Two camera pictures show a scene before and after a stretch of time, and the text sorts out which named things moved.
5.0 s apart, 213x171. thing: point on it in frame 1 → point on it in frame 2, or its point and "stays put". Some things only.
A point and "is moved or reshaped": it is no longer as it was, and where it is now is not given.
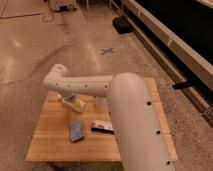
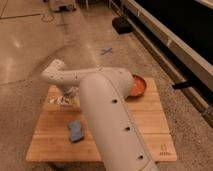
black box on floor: [122, 24] stays put
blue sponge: [76, 134] stays put
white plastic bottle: [73, 101] is moved or reshaped
